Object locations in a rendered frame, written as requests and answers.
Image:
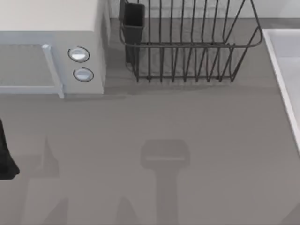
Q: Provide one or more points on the small silver microwave knob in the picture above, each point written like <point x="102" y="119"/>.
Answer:
<point x="83" y="74"/>

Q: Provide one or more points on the large silver microwave knob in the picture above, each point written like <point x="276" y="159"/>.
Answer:
<point x="78" y="54"/>

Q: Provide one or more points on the black cutlery holder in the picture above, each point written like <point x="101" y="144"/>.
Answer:
<point x="133" y="21"/>

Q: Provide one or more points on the pale microwave oven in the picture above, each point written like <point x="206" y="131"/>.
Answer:
<point x="70" y="18"/>

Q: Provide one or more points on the microwave oven door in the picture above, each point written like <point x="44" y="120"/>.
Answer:
<point x="21" y="65"/>

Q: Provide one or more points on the white sink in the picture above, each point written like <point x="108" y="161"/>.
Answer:
<point x="286" y="70"/>

